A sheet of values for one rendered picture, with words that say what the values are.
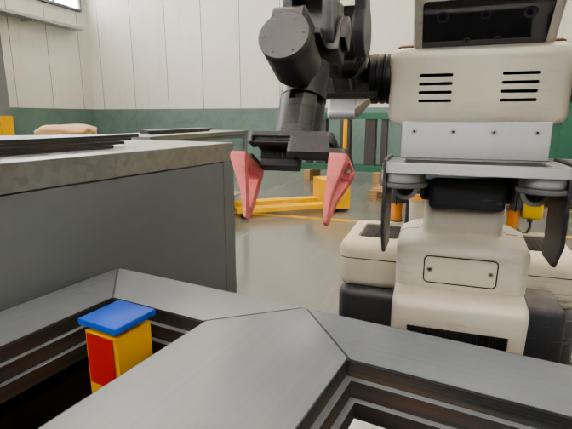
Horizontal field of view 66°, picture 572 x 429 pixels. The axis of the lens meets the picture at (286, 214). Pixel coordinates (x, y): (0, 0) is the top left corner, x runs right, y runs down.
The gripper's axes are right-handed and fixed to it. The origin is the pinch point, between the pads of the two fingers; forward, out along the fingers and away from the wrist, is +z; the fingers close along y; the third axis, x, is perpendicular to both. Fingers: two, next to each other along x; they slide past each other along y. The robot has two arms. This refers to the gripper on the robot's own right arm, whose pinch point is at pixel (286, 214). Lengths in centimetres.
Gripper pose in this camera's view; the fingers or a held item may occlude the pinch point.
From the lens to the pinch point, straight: 52.1
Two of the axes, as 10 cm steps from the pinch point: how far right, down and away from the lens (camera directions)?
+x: 2.8, 2.6, 9.2
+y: 9.5, 0.7, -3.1
